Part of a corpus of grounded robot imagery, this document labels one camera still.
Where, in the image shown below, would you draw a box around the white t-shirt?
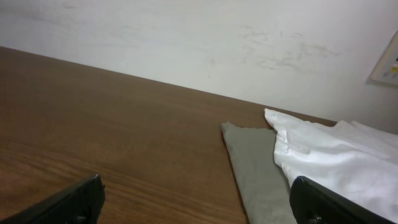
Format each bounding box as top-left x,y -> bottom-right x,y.
264,109 -> 397,222

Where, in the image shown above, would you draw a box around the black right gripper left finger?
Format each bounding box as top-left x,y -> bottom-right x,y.
1,174 -> 105,224

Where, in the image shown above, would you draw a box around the beige wall control panel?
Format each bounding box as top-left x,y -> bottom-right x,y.
370,32 -> 398,85

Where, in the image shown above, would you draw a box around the khaki grey shorts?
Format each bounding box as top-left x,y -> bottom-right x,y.
221,122 -> 296,224

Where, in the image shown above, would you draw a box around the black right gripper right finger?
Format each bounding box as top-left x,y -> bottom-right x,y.
289,176 -> 394,224

